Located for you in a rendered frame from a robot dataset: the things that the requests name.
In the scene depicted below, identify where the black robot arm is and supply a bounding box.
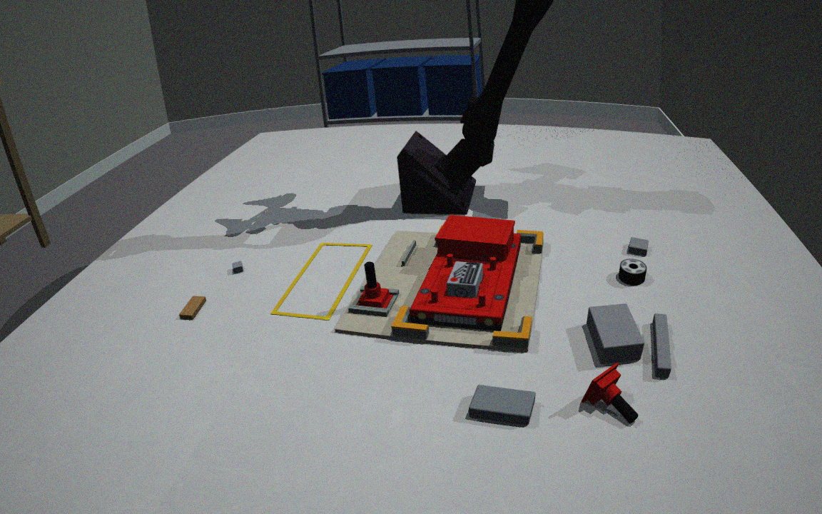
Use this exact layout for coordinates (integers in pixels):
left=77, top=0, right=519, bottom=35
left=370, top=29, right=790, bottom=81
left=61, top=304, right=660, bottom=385
left=435, top=0, right=554, bottom=191

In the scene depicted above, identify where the brown rectangular block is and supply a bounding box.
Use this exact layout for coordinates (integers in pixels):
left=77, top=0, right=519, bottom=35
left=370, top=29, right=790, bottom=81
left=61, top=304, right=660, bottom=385
left=179, top=296, right=206, bottom=320

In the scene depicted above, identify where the yellow rectangular outline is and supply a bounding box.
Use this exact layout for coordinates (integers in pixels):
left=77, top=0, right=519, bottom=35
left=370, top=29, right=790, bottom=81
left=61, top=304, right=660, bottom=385
left=270, top=243, right=372, bottom=321

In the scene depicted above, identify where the black toy tyre on grey wheel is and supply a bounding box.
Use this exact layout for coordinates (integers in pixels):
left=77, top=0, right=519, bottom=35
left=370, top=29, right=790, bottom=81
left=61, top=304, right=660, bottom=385
left=619, top=259, right=647, bottom=286

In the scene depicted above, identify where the beige flat base plate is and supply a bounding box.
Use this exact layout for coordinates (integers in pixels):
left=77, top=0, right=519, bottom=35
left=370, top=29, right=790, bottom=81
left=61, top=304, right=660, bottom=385
left=335, top=230, right=543, bottom=352

